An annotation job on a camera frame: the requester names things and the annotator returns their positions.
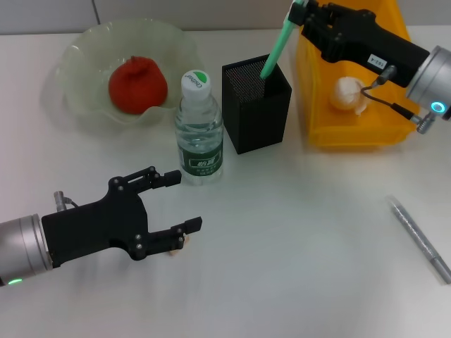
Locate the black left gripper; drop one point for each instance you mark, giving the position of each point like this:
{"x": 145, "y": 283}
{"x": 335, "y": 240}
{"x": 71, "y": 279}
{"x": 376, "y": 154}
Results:
{"x": 91, "y": 229}

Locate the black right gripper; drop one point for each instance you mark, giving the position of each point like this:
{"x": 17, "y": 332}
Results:
{"x": 366, "y": 38}

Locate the green pen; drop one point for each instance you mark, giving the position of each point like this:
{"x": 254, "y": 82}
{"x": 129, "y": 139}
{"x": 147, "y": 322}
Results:
{"x": 278, "y": 53}

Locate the clear green-label water bottle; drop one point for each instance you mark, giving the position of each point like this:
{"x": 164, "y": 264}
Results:
{"x": 199, "y": 141}

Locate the white paper ball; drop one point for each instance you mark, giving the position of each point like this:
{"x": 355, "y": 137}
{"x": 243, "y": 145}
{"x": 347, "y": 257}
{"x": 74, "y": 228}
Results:
{"x": 343, "y": 93}

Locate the beige eraser with barcode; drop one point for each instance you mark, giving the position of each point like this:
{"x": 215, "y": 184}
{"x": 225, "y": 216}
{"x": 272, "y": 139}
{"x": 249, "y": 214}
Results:
{"x": 172, "y": 251}

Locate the black mesh pen holder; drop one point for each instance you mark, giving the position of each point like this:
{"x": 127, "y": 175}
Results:
{"x": 260, "y": 123}

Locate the pale green glass fruit plate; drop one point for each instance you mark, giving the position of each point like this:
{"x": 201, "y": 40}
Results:
{"x": 88, "y": 53}

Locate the silver pen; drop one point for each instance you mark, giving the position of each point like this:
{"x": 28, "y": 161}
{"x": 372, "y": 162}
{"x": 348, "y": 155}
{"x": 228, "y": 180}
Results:
{"x": 419, "y": 239}

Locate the yellow plastic bin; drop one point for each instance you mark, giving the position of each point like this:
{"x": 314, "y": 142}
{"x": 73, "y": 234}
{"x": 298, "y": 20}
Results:
{"x": 352, "y": 135}

